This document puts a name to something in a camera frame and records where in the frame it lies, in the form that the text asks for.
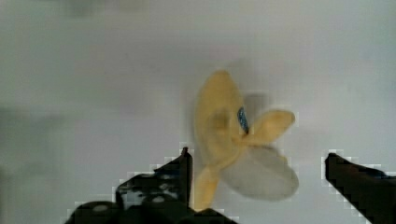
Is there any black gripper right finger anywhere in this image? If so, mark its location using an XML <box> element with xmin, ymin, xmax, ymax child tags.
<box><xmin>324</xmin><ymin>153</ymin><xmax>396</xmax><ymax>224</ymax></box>

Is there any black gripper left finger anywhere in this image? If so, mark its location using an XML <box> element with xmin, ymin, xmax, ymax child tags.
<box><xmin>115</xmin><ymin>147</ymin><xmax>193</xmax><ymax>209</ymax></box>

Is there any yellow peeled banana toy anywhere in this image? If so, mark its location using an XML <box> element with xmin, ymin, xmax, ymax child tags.
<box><xmin>191</xmin><ymin>71</ymin><xmax>299</xmax><ymax>211</ymax></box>

